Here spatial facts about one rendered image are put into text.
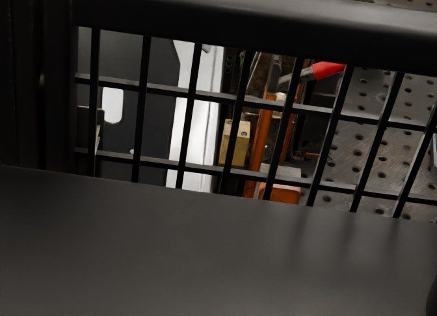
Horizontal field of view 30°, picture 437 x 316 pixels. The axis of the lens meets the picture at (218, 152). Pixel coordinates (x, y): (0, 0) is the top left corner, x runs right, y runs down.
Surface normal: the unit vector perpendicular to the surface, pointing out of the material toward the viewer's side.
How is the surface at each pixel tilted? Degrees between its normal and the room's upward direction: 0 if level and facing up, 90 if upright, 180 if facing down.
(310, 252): 0
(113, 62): 90
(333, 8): 0
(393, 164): 0
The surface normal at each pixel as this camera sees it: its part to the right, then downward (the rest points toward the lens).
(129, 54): -0.06, 0.66
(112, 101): 0.13, -0.74
